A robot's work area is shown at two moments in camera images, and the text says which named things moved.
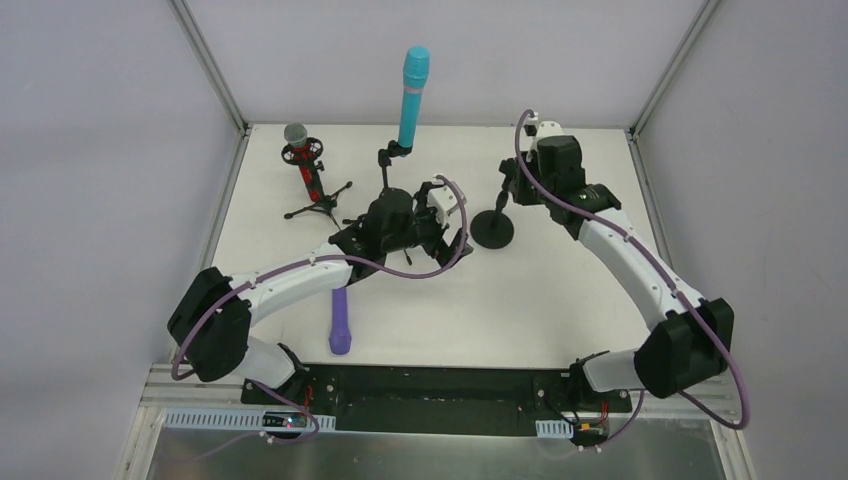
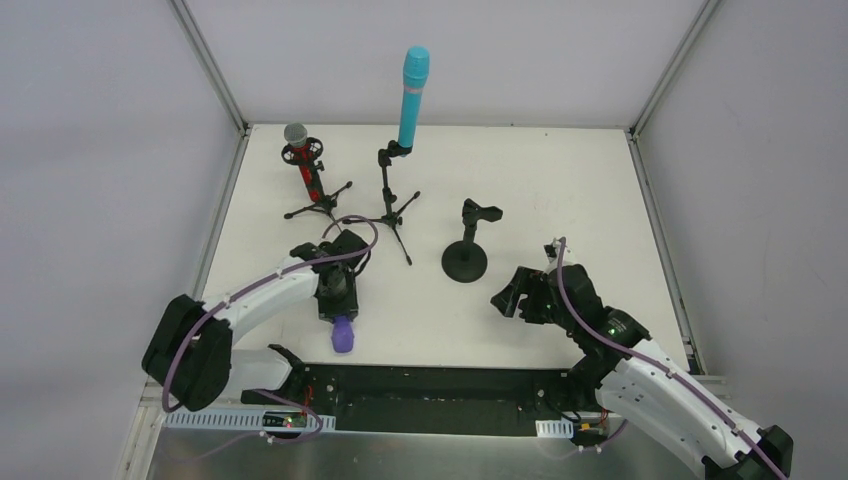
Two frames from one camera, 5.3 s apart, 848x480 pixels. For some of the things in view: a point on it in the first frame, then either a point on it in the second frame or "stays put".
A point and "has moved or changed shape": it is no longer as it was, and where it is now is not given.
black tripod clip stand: x=391 y=150 stays put
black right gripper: x=511 y=183 to x=525 y=297
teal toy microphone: x=416 y=68 stays put
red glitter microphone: x=296 y=135 stays put
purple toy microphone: x=340 y=334 stays put
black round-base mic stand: x=493 y=228 has moved or changed shape
